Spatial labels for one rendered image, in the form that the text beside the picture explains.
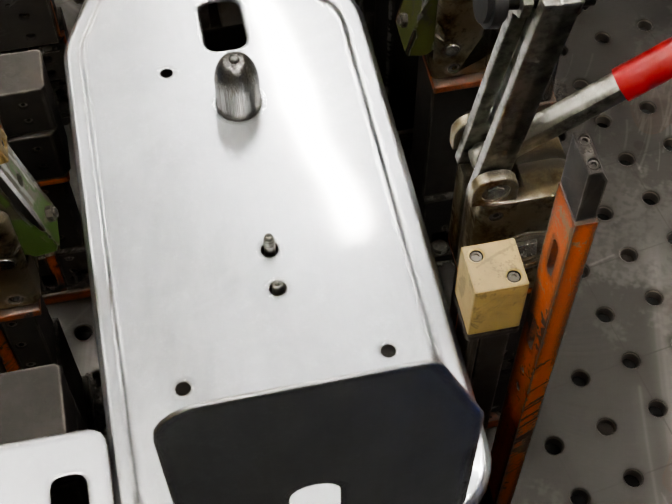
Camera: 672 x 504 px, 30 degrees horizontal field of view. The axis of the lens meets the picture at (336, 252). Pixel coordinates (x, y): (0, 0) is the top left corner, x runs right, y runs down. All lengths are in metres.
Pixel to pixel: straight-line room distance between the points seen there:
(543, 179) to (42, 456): 0.35
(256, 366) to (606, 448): 0.42
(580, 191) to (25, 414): 0.38
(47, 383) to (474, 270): 0.28
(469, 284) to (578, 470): 0.38
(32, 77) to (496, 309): 0.39
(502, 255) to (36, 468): 0.30
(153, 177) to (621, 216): 0.52
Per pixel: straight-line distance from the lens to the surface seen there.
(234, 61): 0.86
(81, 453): 0.78
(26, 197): 0.83
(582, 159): 0.63
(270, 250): 0.82
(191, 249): 0.83
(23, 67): 0.96
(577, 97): 0.78
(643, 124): 1.30
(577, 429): 1.11
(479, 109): 0.77
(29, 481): 0.78
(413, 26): 0.93
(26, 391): 0.82
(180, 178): 0.87
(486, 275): 0.75
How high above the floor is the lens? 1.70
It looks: 58 degrees down
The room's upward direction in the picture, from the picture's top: 1 degrees counter-clockwise
